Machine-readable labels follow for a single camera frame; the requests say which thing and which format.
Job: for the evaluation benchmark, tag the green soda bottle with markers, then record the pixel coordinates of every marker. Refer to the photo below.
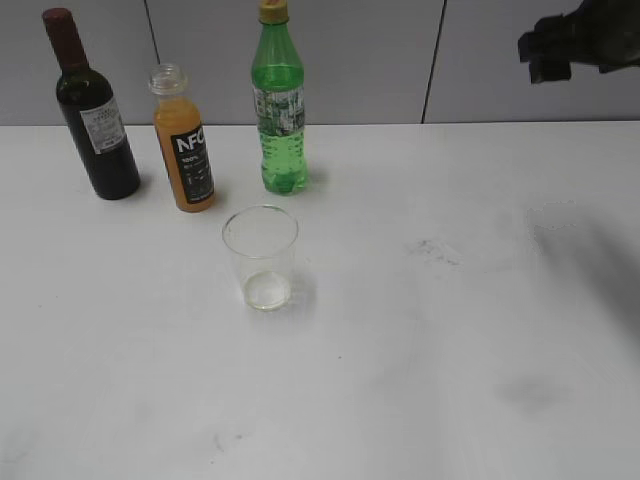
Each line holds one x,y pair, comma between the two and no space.
277,75

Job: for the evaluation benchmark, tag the dark red wine bottle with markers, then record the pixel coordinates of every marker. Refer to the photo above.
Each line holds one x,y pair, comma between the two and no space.
90,110

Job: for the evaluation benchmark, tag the NFC orange juice bottle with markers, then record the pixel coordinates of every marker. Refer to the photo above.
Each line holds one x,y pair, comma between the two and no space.
179,130

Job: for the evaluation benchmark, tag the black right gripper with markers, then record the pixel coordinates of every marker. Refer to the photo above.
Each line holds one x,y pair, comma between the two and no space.
604,34

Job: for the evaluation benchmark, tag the transparent plastic cup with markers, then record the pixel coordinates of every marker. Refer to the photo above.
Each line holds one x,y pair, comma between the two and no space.
261,241

